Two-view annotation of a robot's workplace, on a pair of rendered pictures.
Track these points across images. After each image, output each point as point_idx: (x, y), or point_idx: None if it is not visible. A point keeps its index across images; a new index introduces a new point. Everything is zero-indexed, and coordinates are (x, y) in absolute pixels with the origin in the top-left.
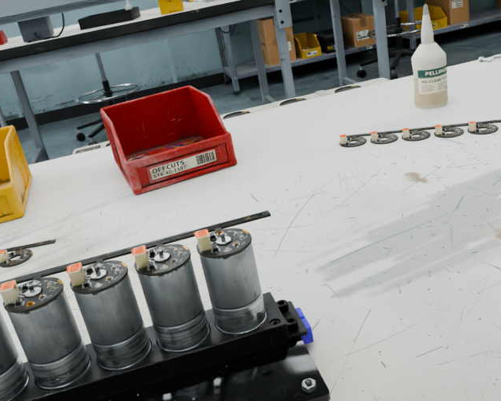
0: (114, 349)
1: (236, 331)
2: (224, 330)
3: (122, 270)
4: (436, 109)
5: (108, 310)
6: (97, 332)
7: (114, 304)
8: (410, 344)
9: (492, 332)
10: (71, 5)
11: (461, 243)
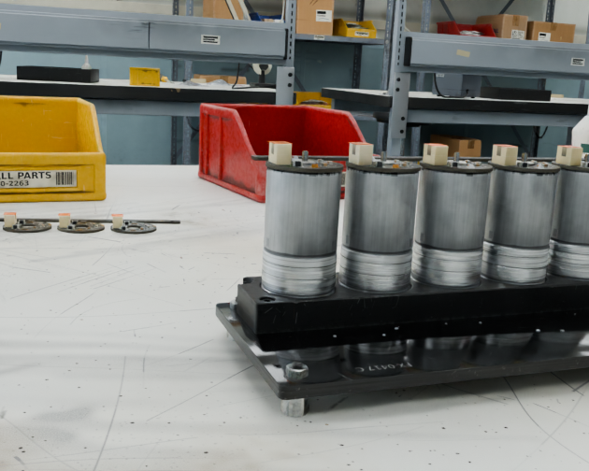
0: (461, 258)
1: (583, 277)
2: (566, 276)
3: (484, 164)
4: None
5: (474, 202)
6: (449, 231)
7: (481, 196)
8: None
9: None
10: (17, 45)
11: None
